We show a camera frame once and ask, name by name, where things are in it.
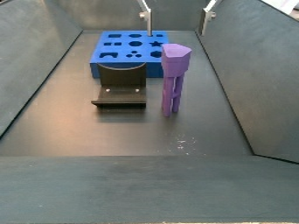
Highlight purple three prong peg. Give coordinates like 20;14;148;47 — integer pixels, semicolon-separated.
162;44;192;116

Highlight blue foam shape board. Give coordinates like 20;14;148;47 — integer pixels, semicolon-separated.
89;31;168;78

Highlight black curved holder stand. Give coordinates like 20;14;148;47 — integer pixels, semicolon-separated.
91;63;147;108

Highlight left metal support rod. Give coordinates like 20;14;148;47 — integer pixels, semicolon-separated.
136;0;152;37

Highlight metal support rod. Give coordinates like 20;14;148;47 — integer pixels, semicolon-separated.
136;0;152;37
200;0;218;35

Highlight right metal support rod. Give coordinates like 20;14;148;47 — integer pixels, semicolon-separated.
200;0;218;35

